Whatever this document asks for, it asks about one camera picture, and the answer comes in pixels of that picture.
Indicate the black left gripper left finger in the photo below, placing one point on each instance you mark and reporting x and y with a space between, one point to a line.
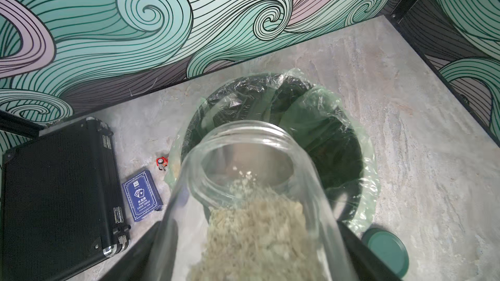
132 265

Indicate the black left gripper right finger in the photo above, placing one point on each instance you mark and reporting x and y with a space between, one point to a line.
366 264

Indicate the green jar lid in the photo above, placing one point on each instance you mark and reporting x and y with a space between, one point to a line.
389 249

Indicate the green-lidded oatmeal jar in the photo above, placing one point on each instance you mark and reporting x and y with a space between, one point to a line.
248 205

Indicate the blue card box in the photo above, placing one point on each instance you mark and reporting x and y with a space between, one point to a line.
142 195

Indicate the black hard case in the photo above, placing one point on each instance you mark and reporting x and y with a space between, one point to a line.
62 210

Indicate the red yellow toy car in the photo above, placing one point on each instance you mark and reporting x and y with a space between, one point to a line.
162 163

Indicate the clear plastic bin liner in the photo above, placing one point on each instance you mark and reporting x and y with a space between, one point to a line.
343 132

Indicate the black trash bin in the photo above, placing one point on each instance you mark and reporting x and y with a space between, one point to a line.
285 125

